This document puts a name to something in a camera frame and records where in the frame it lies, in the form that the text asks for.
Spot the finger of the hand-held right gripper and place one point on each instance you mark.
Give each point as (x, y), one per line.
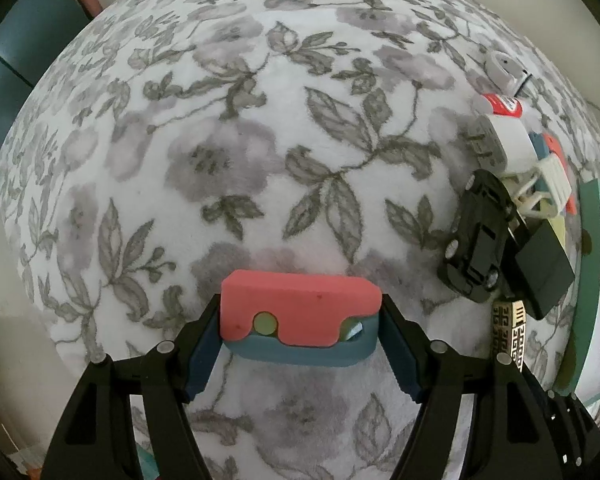
(575, 425)

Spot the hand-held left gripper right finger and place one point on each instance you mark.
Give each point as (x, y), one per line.
(405, 355)

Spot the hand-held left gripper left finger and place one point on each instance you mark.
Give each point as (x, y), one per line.
(202, 355)

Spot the pink blue foam car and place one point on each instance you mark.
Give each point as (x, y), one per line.
(290, 300)
(550, 146)

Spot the black toy car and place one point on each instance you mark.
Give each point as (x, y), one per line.
(480, 240)

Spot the black power adapter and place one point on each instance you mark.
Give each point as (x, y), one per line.
(542, 265)

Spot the teal-edged white tray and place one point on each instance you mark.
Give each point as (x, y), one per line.
(587, 260)

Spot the yellow foam piece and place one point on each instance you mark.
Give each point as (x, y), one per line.
(559, 227)

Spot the patterned black white small box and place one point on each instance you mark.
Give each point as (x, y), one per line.
(507, 330)

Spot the grey floral blanket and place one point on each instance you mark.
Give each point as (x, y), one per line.
(230, 160)

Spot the red white tube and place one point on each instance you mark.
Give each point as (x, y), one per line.
(505, 106)

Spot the white smartwatch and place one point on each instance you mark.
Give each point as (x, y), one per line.
(500, 67)

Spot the dark teal cabinet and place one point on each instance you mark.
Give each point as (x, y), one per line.
(25, 55)

